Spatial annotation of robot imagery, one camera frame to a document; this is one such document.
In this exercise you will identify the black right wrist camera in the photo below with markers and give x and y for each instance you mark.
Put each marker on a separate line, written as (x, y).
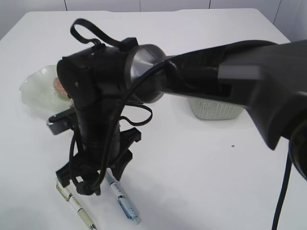
(62, 121)

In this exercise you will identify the blue grip white pen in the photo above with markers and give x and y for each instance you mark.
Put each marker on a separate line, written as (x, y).
(121, 199)

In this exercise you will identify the pale green woven basket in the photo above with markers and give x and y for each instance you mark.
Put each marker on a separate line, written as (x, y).
(214, 110)

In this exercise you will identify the beige grip clear pen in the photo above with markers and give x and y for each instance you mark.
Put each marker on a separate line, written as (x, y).
(70, 198)

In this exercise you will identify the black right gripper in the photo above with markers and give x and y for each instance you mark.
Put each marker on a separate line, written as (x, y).
(95, 147)

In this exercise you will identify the brown coffee drink bottle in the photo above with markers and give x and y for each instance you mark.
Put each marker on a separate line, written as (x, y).
(72, 105)

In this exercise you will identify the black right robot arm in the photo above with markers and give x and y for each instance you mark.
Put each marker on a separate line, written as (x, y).
(269, 80)

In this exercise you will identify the pale green glass plate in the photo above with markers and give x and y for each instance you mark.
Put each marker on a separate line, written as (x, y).
(37, 91)

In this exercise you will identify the sugared bread bun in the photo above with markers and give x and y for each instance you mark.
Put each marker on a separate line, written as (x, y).
(59, 88)

